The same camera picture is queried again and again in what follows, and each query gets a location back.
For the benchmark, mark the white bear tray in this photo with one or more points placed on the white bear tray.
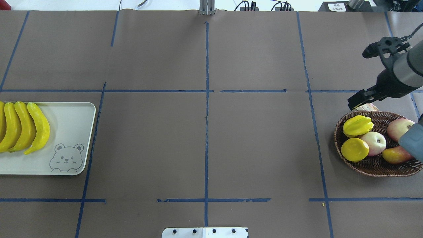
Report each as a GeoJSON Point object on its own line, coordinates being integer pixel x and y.
{"type": "Point", "coordinates": [67, 149]}

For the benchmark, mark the pink white peach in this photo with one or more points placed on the pink white peach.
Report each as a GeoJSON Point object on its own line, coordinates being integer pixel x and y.
{"type": "Point", "coordinates": [397, 128]}

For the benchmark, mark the brown wicker basket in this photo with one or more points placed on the brown wicker basket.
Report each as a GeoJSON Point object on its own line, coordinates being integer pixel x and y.
{"type": "Point", "coordinates": [375, 166]}

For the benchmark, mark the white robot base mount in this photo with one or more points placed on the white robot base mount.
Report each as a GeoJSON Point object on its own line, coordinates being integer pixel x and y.
{"type": "Point", "coordinates": [206, 232]}

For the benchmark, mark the yellow banana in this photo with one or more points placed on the yellow banana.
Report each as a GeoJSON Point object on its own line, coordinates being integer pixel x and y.
{"type": "Point", "coordinates": [28, 127]}
{"type": "Point", "coordinates": [2, 121]}
{"type": "Point", "coordinates": [13, 128]}
{"type": "Point", "coordinates": [42, 128]}

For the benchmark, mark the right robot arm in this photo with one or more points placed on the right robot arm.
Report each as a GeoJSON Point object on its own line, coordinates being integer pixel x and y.
{"type": "Point", "coordinates": [402, 74]}

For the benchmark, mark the red yellow mango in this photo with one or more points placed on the red yellow mango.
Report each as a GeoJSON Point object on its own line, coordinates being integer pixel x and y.
{"type": "Point", "coordinates": [396, 155]}

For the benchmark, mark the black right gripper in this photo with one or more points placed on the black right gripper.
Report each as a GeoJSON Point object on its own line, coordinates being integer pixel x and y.
{"type": "Point", "coordinates": [387, 82]}

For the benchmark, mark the yellow lemon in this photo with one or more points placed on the yellow lemon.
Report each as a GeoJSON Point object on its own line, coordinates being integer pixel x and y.
{"type": "Point", "coordinates": [354, 149]}

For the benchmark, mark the yellow star fruit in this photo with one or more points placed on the yellow star fruit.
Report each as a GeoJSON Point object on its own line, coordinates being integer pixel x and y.
{"type": "Point", "coordinates": [357, 125]}

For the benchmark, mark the paper price tag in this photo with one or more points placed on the paper price tag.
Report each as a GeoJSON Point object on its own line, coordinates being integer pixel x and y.
{"type": "Point", "coordinates": [367, 107]}

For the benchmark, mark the pale green apple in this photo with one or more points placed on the pale green apple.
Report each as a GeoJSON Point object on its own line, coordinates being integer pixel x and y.
{"type": "Point", "coordinates": [376, 142]}

